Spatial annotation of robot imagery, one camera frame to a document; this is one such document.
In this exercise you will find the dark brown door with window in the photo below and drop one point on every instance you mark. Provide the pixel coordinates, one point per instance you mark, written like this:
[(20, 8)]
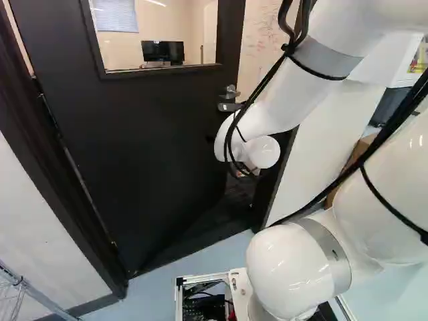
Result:
[(133, 140)]

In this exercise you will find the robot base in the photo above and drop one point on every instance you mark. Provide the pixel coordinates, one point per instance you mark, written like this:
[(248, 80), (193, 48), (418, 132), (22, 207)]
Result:
[(200, 302)]

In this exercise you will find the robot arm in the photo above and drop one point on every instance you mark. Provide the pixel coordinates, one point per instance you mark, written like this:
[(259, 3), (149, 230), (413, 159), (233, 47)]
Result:
[(284, 100)]

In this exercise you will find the black computer monitor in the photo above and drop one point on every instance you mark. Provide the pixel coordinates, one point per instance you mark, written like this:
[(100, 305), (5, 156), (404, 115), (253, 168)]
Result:
[(162, 51)]

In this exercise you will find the brown cardboard box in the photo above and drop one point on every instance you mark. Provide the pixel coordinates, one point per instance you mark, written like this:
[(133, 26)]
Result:
[(362, 147)]

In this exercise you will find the dark brown door frame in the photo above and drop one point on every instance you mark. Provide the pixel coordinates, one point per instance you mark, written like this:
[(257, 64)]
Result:
[(67, 187)]

